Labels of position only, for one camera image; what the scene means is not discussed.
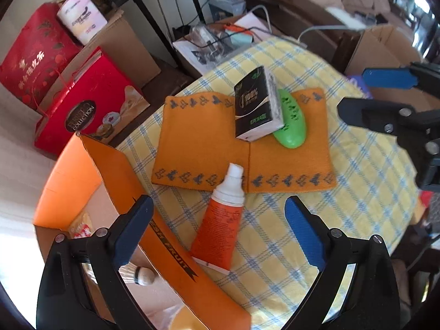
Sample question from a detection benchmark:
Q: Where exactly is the black speaker stand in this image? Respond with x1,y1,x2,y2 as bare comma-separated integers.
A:
132,0,179,69
182,0,207,35

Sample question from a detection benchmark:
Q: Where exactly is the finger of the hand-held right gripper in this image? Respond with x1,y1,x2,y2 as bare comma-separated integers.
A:
337,97,440,135
362,62,440,92

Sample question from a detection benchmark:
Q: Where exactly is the red gift bag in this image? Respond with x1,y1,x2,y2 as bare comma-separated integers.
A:
0,2,83,112

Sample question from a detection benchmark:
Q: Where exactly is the orange cardboard box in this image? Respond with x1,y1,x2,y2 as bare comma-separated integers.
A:
32,133,253,330

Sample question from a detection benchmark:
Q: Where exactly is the brown wooden sofa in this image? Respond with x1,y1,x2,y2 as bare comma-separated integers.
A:
220,0,440,73

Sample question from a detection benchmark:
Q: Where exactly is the green oval case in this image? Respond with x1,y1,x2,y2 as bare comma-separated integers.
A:
271,89,306,149

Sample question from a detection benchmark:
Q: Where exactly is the small grey box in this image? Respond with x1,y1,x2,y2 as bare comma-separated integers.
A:
208,0,246,21

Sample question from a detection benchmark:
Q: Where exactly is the clear snack packet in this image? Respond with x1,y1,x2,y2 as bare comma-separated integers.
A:
67,212,95,240

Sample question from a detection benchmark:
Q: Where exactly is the orange tube with white cap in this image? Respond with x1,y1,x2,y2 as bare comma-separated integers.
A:
190,163,246,276

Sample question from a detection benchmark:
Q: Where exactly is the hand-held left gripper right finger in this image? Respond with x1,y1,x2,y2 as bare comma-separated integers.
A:
285,195,403,330

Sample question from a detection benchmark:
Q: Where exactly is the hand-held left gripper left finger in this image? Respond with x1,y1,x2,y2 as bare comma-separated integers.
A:
36,194,155,330

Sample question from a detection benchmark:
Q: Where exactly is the white feather shuttlecock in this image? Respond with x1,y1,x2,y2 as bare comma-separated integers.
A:
119,261,154,287

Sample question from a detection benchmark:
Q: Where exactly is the open brown cardboard box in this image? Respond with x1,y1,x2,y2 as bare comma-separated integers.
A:
344,24,427,76

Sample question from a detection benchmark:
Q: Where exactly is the orange knitted cloth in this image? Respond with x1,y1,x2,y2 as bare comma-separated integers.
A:
151,87,337,193

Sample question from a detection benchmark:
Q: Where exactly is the tall brown cardboard box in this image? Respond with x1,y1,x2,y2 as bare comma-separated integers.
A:
38,9,162,111

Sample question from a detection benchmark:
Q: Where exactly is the black tissue pack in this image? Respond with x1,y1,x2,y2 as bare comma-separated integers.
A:
234,66,285,142

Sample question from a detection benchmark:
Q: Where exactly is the red gift box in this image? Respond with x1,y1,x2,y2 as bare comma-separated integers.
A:
34,46,151,160

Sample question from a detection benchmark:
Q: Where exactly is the white cable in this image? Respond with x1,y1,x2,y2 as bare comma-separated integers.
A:
297,5,365,45

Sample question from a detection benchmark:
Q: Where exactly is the yellow checked blanket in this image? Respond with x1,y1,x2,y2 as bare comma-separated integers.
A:
117,38,422,330

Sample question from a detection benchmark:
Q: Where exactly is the small teal box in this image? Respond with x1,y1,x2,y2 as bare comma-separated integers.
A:
225,24,257,45

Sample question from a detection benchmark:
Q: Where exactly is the printed magazine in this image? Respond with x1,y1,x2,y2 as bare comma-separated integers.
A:
172,36,227,76

